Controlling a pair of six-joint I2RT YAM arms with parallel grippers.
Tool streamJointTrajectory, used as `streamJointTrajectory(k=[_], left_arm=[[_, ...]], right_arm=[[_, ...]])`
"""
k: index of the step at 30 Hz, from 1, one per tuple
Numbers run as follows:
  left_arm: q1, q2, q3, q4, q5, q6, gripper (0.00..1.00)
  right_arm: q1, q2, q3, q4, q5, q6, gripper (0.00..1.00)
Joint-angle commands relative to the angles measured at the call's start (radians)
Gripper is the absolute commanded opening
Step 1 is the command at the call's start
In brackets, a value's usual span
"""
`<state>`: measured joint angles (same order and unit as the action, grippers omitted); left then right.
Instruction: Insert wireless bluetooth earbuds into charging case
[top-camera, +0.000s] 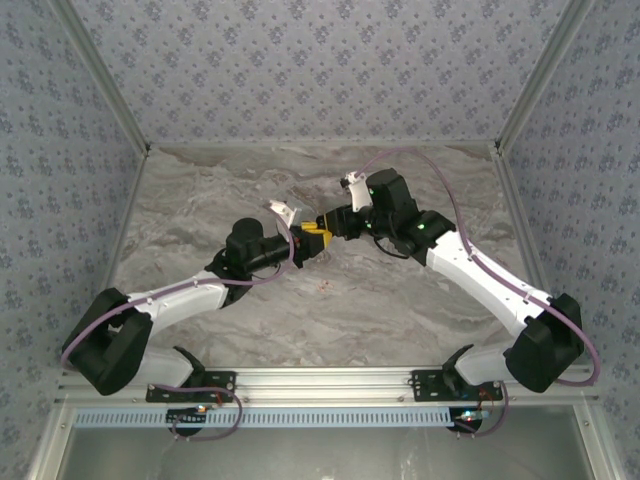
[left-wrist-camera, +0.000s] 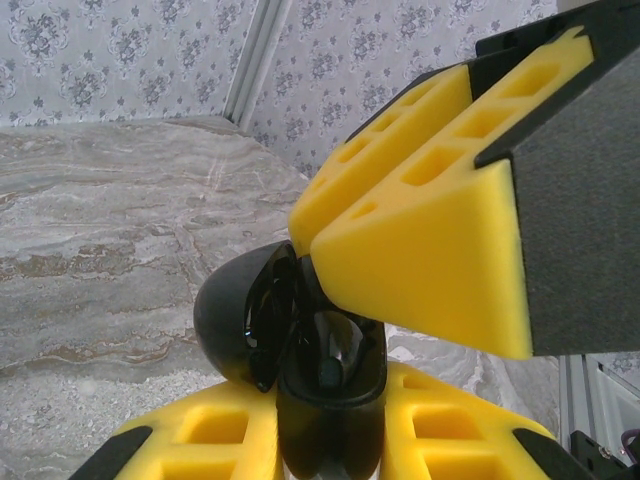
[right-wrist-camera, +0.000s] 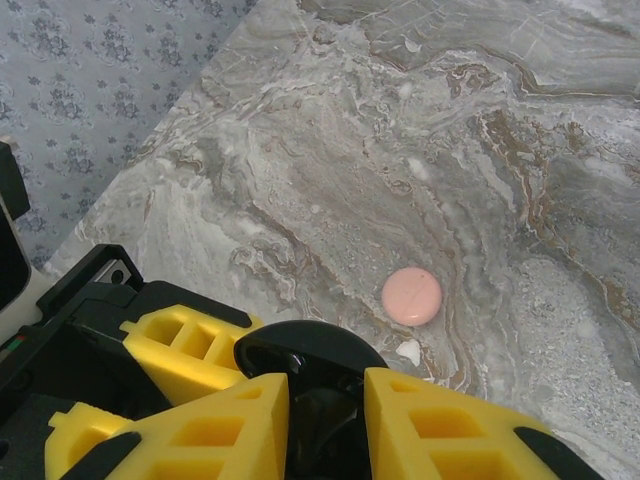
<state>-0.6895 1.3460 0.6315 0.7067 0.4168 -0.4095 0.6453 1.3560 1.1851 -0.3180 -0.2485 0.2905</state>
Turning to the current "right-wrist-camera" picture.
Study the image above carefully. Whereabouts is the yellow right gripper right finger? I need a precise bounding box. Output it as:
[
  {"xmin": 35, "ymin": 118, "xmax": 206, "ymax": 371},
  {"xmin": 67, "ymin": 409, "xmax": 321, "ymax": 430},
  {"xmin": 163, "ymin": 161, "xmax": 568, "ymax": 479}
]
[{"xmin": 363, "ymin": 367, "xmax": 609, "ymax": 480}]

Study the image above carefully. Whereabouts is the pink earbud charging case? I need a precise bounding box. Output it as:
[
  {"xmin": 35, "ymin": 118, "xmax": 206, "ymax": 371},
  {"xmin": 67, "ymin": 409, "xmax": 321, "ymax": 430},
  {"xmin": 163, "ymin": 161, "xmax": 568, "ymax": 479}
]
[{"xmin": 381, "ymin": 267, "xmax": 444, "ymax": 327}]

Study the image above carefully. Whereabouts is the black earbud charging case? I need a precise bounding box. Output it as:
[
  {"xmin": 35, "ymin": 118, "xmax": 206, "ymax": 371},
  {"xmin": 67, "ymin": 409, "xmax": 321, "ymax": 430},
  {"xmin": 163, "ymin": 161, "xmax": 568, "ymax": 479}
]
[{"xmin": 233, "ymin": 321, "xmax": 390, "ymax": 480}]

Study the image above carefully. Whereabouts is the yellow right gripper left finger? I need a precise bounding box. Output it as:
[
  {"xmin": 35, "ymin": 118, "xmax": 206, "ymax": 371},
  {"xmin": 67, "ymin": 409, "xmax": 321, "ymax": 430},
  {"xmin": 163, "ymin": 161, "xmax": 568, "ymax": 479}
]
[{"xmin": 58, "ymin": 372, "xmax": 290, "ymax": 480}]

